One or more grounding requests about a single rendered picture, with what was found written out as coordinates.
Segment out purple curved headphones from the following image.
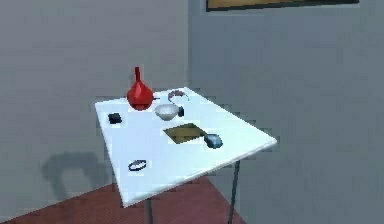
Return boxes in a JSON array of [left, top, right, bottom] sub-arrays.
[[167, 89, 190, 118]]

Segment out olive square tray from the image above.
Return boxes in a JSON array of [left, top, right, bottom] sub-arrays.
[[163, 122, 208, 145]]

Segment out white bowl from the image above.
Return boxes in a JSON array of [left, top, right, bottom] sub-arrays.
[[154, 103, 178, 121]]

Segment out red vase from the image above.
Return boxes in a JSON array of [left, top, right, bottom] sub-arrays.
[[126, 66, 155, 111]]

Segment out white table with metal legs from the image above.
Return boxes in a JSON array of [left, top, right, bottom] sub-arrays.
[[94, 86, 278, 224]]

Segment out small black box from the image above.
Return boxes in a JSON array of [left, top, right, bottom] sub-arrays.
[[107, 112, 122, 125]]

